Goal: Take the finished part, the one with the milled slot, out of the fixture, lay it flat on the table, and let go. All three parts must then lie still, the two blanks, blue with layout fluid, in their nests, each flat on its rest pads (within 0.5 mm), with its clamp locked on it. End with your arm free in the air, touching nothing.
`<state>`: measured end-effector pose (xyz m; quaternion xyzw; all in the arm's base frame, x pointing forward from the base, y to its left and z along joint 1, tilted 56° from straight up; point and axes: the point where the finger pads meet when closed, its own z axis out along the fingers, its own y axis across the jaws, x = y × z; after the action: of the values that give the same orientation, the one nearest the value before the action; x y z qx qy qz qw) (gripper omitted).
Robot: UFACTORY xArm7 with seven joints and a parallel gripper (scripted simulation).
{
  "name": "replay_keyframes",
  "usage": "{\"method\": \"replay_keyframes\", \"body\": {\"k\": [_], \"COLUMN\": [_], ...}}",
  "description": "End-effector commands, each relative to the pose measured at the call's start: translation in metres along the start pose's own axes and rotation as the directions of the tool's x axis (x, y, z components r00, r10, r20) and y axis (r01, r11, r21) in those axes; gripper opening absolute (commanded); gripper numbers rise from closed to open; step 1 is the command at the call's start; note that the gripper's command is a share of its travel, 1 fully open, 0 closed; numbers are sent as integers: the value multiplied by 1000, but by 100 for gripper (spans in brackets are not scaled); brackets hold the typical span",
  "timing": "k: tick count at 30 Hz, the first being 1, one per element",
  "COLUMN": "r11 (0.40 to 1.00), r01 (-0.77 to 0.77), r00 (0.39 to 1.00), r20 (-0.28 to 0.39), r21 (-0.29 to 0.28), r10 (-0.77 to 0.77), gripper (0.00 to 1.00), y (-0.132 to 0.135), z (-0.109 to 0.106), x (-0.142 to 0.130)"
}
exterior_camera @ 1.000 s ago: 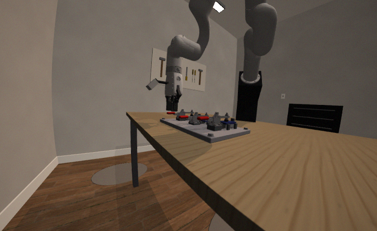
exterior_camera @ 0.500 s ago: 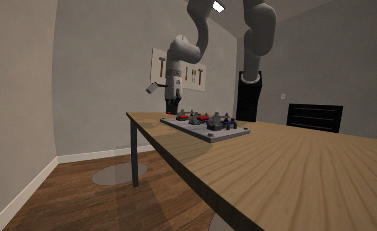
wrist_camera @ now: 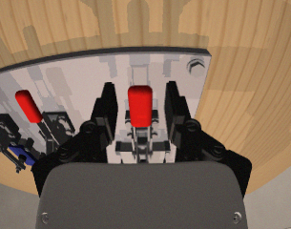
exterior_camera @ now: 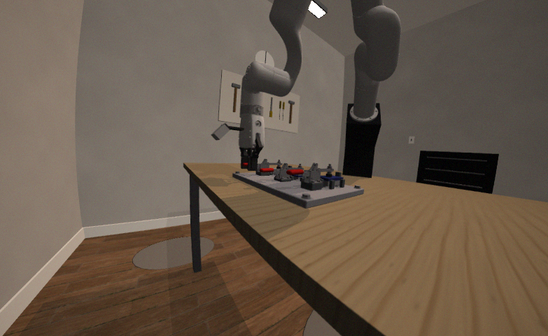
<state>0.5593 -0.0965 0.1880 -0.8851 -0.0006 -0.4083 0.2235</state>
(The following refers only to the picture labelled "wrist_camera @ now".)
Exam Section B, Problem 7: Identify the grey fixture plate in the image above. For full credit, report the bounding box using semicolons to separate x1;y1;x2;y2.
0;47;212;163

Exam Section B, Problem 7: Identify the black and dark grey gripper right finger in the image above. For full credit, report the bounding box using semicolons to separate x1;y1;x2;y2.
164;81;252;198

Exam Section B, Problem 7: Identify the blue flat plate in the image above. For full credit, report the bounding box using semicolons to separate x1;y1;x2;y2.
8;138;40;166

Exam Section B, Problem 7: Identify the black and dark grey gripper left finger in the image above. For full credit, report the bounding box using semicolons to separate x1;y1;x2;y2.
32;82;118;198

